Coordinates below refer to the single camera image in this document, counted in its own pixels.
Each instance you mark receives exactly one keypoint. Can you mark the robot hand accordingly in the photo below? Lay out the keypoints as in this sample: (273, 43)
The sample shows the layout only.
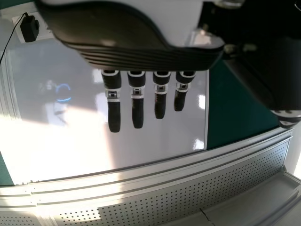
(131, 35)

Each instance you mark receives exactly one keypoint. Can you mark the black plug adapter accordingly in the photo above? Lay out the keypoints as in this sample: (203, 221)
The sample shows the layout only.
(29, 29)

